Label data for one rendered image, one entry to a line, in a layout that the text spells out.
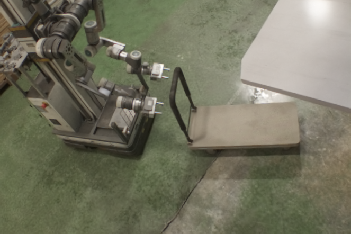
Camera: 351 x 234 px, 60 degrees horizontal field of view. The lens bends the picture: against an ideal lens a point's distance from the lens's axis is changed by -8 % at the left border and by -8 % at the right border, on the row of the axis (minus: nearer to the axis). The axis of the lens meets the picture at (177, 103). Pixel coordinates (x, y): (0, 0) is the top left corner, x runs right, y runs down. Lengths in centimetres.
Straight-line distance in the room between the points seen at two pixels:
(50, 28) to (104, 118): 106
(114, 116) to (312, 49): 220
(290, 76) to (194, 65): 260
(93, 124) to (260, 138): 142
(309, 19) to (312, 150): 185
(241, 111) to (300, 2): 174
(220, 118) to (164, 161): 60
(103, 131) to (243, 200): 128
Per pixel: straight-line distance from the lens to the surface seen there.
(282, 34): 93
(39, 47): 203
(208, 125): 264
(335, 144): 275
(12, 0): 217
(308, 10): 99
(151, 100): 223
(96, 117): 288
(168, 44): 370
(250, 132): 256
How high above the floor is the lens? 238
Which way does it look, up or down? 50 degrees down
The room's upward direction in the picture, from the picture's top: 24 degrees counter-clockwise
